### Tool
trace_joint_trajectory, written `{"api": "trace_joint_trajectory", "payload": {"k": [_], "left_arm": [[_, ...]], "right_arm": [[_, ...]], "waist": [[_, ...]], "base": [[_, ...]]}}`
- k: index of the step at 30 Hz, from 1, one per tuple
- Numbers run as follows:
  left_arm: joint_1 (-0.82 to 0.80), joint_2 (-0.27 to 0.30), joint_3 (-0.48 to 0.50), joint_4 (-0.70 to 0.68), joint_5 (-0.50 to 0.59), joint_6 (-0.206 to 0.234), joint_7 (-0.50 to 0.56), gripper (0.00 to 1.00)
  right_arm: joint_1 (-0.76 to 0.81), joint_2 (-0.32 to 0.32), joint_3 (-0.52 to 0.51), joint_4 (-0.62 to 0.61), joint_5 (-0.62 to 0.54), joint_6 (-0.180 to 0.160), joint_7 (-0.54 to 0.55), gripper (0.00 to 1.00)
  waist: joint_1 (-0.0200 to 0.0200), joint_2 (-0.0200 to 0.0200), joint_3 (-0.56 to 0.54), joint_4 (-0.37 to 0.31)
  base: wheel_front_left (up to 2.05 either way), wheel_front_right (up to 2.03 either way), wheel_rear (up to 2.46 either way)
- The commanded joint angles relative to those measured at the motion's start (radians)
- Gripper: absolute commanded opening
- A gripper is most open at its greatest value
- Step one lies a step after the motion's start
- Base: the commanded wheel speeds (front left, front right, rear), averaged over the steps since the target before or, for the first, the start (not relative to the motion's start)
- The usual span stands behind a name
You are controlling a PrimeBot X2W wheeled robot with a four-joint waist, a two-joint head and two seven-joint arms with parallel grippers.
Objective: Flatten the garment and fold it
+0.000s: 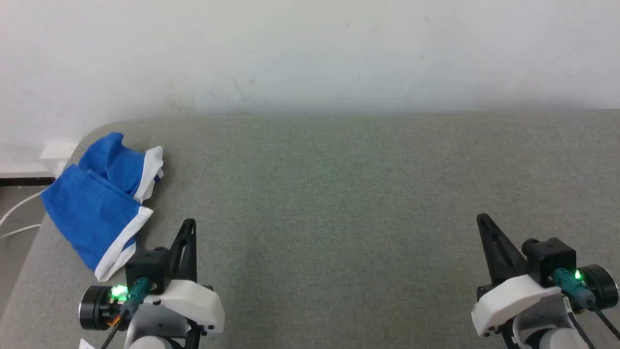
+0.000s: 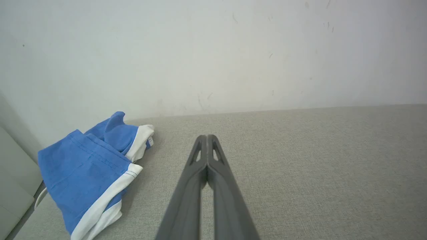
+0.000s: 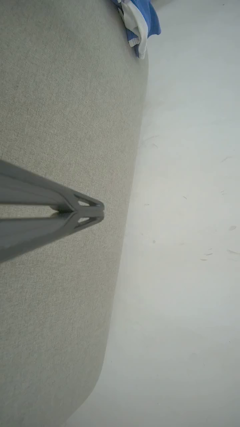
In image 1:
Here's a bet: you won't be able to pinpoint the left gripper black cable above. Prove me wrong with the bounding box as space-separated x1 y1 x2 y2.
99 277 152 349

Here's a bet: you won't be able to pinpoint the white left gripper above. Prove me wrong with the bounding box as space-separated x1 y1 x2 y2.
79 219 226 338

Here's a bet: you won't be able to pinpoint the blue shorts with white trim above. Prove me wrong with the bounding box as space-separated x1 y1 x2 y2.
40 132 165 283

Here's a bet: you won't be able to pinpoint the short white floor cable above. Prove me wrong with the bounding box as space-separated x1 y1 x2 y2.
0 223 42 239

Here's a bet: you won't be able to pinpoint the grey fabric sofa cushion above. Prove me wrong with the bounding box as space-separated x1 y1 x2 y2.
0 111 620 349

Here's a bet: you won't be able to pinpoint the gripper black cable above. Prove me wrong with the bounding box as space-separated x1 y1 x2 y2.
552 268 620 341
99 277 152 349

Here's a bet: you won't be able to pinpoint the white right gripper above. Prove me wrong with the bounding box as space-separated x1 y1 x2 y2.
471 213 619 337

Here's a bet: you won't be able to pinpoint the white wall socket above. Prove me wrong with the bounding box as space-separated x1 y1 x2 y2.
40 140 79 161

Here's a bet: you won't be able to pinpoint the long white floor cable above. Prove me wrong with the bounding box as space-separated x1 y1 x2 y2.
0 162 67 228

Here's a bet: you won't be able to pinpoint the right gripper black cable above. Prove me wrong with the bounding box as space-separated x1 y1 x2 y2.
552 268 620 341

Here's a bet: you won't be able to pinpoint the black baseboard strip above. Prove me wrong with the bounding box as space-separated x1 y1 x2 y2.
0 177 56 188

